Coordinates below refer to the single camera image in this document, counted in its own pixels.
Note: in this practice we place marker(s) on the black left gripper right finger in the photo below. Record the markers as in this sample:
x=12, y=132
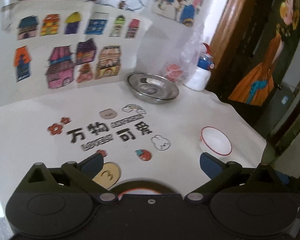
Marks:
x=220, y=174

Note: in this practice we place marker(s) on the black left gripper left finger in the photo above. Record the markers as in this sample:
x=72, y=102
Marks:
x=81, y=175

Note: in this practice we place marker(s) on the white bowl with red rim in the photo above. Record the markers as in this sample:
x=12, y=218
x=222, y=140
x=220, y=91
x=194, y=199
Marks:
x=214, y=142

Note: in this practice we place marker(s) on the white bowl with strawberry print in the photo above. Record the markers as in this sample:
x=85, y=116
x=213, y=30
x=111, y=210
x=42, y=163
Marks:
x=138, y=191

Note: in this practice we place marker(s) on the steel plate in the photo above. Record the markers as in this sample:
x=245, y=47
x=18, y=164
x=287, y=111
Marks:
x=152, y=88

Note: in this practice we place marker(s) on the grey appliance with label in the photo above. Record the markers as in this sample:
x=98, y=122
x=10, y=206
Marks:
x=275, y=110

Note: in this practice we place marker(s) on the white blue water bottle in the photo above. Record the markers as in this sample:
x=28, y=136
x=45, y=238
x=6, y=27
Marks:
x=201, y=72

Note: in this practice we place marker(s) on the girl in orange dress painting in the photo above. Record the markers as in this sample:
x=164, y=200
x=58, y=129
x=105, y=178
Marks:
x=275, y=51

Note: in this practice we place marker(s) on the clear plastic bag with candy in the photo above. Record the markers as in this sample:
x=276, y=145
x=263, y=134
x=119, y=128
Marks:
x=181, y=61

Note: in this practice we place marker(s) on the coloured houses drawing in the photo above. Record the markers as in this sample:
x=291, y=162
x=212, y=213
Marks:
x=68, y=44

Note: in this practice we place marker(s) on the brown wooden door frame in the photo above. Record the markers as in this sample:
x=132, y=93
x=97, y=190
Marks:
x=240, y=19

